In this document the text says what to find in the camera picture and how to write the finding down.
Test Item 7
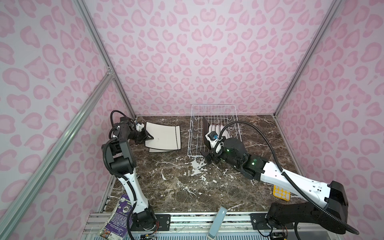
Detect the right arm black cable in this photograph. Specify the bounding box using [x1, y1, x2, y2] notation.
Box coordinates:
[214, 120, 360, 236]

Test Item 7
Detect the purple booklet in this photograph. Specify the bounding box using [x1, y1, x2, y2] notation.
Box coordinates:
[99, 194, 133, 240]

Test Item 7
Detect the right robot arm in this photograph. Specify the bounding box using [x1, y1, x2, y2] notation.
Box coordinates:
[202, 138, 349, 235]

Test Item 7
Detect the white square plate black rim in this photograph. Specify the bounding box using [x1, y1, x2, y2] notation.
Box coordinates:
[149, 148, 172, 153]

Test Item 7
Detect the white wire dish rack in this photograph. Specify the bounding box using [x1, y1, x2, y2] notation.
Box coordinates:
[188, 104, 238, 157]

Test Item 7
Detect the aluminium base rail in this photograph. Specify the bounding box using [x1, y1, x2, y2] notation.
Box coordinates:
[81, 212, 344, 240]

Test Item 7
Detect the grey-blue phone-like device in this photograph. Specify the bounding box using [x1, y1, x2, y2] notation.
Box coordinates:
[207, 207, 228, 240]

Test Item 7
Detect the yellow calculator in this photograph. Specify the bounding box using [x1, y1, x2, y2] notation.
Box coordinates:
[273, 185, 291, 202]

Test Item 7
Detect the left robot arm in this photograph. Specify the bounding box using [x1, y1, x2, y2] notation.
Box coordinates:
[102, 115, 156, 230]

